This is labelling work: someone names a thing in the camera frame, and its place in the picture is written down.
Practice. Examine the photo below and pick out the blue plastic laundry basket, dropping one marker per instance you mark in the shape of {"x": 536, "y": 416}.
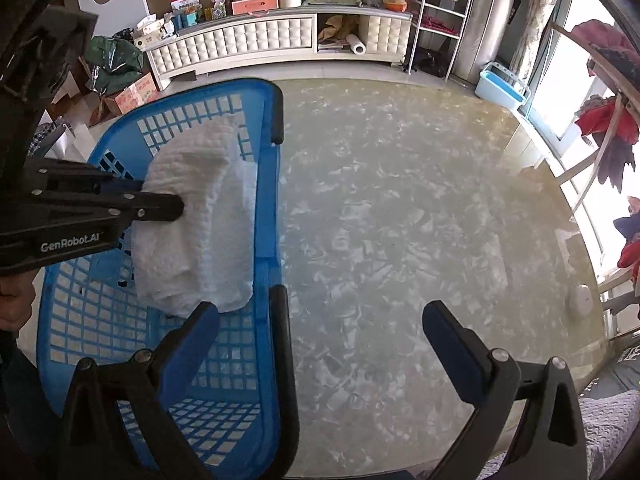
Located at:
{"x": 265, "y": 185}

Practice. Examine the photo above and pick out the green plastic bag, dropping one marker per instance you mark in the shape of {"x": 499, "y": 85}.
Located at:
{"x": 112, "y": 60}

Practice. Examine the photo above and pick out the teal box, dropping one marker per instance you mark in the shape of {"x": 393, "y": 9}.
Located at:
{"x": 190, "y": 20}

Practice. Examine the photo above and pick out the white metal shelf rack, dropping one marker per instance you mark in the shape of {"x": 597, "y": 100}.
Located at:
{"x": 440, "y": 10}

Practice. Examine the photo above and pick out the white round device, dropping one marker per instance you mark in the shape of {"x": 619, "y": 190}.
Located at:
{"x": 582, "y": 300}

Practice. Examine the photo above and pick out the pink cloth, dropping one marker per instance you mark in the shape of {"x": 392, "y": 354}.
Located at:
{"x": 602, "y": 40}

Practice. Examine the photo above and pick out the white tufted media cabinet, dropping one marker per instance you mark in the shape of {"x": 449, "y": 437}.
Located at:
{"x": 240, "y": 40}

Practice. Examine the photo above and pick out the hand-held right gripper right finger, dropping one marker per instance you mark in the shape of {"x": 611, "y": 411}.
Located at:
{"x": 455, "y": 355}

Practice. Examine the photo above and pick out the grey knit blanket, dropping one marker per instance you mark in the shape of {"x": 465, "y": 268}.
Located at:
{"x": 605, "y": 425}

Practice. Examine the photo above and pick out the light blue plastic bin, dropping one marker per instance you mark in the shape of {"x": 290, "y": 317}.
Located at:
{"x": 500, "y": 87}

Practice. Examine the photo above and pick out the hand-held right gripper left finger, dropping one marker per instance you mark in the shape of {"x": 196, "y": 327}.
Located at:
{"x": 190, "y": 355}

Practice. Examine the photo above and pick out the yellow brown cloth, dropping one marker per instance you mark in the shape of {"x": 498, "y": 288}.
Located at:
{"x": 337, "y": 27}

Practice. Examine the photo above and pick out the green tray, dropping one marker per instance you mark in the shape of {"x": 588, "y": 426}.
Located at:
{"x": 330, "y": 1}

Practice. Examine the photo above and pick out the red and white packet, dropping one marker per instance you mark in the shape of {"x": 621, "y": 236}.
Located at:
{"x": 185, "y": 2}

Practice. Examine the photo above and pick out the cardboard box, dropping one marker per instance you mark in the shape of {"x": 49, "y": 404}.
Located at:
{"x": 135, "y": 92}

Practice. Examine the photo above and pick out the hanging clothes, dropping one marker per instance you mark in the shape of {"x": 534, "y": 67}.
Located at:
{"x": 631, "y": 240}

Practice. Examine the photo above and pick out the pink box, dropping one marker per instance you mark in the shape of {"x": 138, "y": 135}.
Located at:
{"x": 255, "y": 5}

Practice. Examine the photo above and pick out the white towel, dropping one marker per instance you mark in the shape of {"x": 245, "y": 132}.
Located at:
{"x": 200, "y": 210}

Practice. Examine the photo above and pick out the paper towel roll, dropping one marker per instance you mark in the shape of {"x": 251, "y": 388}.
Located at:
{"x": 357, "y": 46}

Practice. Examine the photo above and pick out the clothes drying rack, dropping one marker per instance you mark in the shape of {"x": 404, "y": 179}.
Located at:
{"x": 607, "y": 130}

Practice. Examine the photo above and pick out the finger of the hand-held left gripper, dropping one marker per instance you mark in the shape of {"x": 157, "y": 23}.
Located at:
{"x": 160, "y": 207}
{"x": 75, "y": 177}

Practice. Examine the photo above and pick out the tissue box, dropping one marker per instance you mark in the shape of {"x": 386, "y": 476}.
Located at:
{"x": 149, "y": 26}

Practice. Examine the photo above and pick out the person's left hand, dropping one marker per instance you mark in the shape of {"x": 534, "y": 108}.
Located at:
{"x": 15, "y": 302}

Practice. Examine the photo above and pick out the red hanging garment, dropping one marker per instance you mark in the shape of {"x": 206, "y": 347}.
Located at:
{"x": 612, "y": 130}

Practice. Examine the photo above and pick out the patterned curtain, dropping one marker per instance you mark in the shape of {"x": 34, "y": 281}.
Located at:
{"x": 537, "y": 15}

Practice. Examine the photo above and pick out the silver paper bag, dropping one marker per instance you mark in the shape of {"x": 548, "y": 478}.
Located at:
{"x": 72, "y": 145}

